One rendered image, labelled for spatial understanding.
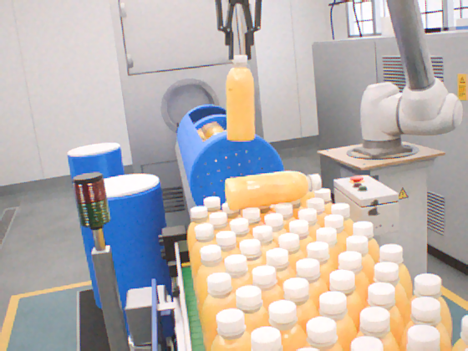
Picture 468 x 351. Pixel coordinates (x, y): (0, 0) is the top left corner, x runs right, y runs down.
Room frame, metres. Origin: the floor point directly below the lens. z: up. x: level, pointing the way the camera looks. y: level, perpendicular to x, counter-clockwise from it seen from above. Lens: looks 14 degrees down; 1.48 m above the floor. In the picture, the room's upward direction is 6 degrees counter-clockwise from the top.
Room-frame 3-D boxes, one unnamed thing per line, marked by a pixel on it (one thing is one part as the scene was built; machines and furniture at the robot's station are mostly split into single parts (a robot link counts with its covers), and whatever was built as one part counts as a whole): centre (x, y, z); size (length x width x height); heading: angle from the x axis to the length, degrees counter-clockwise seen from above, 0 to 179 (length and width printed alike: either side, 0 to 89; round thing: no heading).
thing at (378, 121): (2.02, -0.62, 1.18); 0.18 x 0.16 x 0.22; 47
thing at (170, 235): (1.37, 0.17, 0.95); 0.10 x 0.07 x 0.10; 97
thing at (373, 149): (2.04, -0.61, 1.04); 0.22 x 0.18 x 0.06; 14
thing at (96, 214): (1.01, 0.29, 1.18); 0.06 x 0.06 x 0.05
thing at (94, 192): (1.01, 0.29, 1.23); 0.06 x 0.06 x 0.04
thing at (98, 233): (1.01, 0.29, 1.18); 0.06 x 0.06 x 0.16
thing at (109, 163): (2.69, 0.71, 0.59); 0.28 x 0.28 x 0.88
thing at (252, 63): (2.96, -0.17, 0.85); 0.06 x 0.06 x 1.70; 7
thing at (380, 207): (1.27, -0.34, 1.05); 0.20 x 0.10 x 0.10; 7
